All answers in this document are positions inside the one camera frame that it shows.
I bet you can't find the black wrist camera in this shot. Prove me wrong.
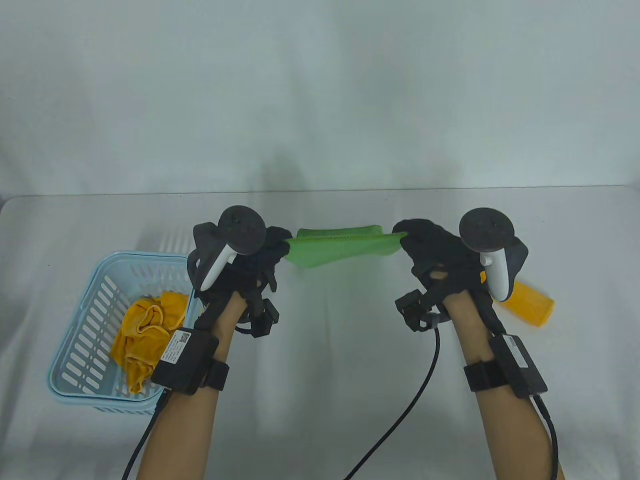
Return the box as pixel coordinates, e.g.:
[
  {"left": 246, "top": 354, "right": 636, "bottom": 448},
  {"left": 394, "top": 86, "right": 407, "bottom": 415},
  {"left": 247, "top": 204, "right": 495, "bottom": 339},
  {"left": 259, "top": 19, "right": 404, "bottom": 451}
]
[
  {"left": 394, "top": 289, "right": 442, "bottom": 333},
  {"left": 243, "top": 298, "right": 280, "bottom": 340}
]

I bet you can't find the orange cloth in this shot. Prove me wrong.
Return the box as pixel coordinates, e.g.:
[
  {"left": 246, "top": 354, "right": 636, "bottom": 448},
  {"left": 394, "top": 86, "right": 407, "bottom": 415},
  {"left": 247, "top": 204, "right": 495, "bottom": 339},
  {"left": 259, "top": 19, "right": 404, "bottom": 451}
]
[{"left": 109, "top": 290, "right": 190, "bottom": 395}]

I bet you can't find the green towel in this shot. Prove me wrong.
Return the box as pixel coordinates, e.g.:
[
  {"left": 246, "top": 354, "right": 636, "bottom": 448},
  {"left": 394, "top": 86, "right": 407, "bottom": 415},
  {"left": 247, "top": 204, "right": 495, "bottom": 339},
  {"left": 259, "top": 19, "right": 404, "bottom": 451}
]
[{"left": 283, "top": 224, "right": 409, "bottom": 271}]

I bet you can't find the black sensor box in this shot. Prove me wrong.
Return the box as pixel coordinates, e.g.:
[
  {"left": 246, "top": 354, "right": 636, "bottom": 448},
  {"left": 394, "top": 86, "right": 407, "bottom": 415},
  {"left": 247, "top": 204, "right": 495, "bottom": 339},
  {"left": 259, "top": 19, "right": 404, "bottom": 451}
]
[
  {"left": 488, "top": 333, "right": 549, "bottom": 400},
  {"left": 150, "top": 327, "right": 220, "bottom": 396}
]

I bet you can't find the light blue plastic basket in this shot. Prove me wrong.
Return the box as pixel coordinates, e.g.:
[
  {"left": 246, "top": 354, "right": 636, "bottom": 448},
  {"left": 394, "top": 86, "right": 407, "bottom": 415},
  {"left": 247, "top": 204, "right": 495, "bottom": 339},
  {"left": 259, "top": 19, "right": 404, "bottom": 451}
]
[{"left": 47, "top": 251, "right": 206, "bottom": 417}]

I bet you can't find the person's right hand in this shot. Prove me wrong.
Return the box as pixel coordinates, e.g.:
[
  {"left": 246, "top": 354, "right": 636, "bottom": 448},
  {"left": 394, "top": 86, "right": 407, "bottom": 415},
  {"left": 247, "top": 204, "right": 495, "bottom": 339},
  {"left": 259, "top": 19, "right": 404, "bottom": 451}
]
[{"left": 392, "top": 218, "right": 495, "bottom": 315}]

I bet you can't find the person's left hand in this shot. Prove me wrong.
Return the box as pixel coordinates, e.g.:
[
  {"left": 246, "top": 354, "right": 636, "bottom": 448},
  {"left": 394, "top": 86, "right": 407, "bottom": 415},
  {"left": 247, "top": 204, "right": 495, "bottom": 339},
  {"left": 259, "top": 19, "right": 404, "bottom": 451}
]
[{"left": 191, "top": 224, "right": 294, "bottom": 322}]

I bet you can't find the person's left forearm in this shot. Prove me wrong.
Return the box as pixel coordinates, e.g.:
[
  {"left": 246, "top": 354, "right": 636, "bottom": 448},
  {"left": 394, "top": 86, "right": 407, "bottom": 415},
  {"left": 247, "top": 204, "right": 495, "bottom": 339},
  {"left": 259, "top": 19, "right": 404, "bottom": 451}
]
[{"left": 135, "top": 291, "right": 247, "bottom": 480}]

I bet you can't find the black and white controller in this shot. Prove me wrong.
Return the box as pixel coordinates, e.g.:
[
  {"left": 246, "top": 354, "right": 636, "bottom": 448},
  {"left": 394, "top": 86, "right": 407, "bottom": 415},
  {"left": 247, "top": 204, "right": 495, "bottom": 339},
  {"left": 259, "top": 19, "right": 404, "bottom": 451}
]
[
  {"left": 187, "top": 205, "right": 268, "bottom": 292},
  {"left": 458, "top": 206, "right": 530, "bottom": 303}
]

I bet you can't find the yellow square towel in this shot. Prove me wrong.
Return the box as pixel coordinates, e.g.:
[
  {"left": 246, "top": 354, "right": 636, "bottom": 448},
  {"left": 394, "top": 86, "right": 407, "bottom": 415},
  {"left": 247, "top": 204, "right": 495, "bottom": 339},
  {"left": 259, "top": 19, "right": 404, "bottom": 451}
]
[{"left": 499, "top": 280, "right": 556, "bottom": 329}]

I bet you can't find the black wrist strap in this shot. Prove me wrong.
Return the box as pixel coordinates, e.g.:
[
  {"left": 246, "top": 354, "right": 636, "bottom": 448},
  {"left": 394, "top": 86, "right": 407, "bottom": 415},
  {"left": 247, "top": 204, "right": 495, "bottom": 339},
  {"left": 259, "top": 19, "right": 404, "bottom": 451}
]
[
  {"left": 201, "top": 359, "right": 231, "bottom": 391},
  {"left": 462, "top": 360, "right": 507, "bottom": 393}
]

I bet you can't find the person's right forearm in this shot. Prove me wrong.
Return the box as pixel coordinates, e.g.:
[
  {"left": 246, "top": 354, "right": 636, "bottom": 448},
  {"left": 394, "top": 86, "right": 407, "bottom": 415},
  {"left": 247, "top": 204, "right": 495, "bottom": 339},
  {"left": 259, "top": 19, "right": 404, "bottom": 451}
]
[{"left": 442, "top": 289, "right": 567, "bottom": 480}]

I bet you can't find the black cable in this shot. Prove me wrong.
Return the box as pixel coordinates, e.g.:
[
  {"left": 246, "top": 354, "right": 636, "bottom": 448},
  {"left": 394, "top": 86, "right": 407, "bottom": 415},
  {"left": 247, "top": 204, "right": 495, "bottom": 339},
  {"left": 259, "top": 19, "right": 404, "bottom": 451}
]
[
  {"left": 344, "top": 326, "right": 441, "bottom": 480},
  {"left": 121, "top": 389, "right": 172, "bottom": 480},
  {"left": 531, "top": 394, "right": 560, "bottom": 480}
]

